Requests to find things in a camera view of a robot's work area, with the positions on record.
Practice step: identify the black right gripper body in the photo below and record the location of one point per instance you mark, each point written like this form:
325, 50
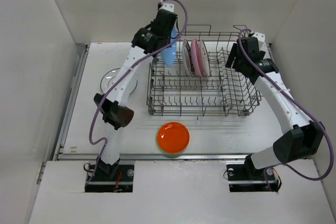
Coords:
238, 63

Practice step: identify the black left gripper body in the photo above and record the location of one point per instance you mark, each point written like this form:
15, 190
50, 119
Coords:
167, 38

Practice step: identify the blue plate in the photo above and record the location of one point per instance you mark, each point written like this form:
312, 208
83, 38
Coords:
168, 55

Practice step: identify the white plate green rim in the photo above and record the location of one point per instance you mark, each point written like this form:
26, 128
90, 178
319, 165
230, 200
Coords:
108, 79

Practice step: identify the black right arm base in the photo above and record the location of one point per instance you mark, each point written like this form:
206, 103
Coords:
241, 181

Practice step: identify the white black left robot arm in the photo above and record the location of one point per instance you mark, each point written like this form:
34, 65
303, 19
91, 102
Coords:
115, 113

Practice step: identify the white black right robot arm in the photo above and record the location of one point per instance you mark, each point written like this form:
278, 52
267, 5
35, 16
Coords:
301, 135

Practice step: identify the white plate orange sunburst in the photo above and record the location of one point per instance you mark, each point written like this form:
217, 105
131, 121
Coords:
205, 59

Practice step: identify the pink plate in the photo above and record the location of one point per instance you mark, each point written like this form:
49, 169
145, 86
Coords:
196, 57

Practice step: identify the white plate dark patterned rim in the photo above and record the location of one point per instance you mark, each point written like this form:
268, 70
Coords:
186, 53

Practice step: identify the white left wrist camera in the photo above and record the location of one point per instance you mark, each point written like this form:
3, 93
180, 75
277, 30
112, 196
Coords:
166, 6

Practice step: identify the grey wire dish rack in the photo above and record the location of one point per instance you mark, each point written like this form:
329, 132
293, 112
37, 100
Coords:
173, 92

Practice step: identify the aluminium front rail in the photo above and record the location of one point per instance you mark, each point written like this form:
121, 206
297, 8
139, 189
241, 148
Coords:
151, 157

